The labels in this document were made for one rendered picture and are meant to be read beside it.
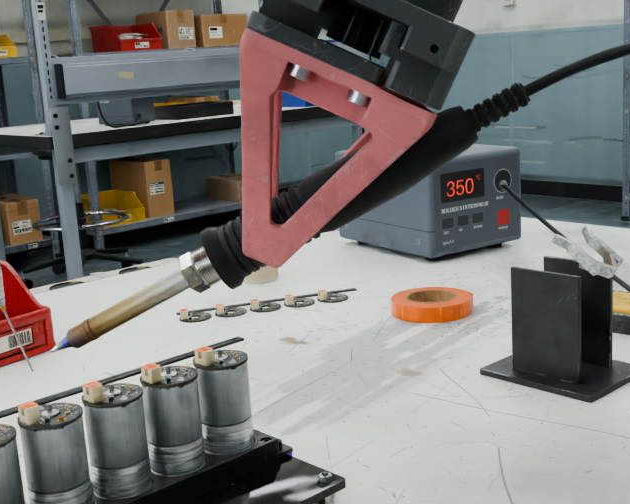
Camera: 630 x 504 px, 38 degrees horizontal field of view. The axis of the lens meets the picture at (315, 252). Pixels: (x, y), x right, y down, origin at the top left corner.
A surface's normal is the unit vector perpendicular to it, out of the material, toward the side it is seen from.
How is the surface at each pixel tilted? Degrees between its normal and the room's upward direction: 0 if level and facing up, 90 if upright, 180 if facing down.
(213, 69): 90
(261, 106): 109
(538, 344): 90
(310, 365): 0
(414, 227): 90
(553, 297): 90
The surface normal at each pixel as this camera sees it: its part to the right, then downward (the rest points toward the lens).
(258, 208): -0.11, 0.37
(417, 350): -0.06, -0.98
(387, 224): -0.84, 0.16
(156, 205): 0.72, 0.10
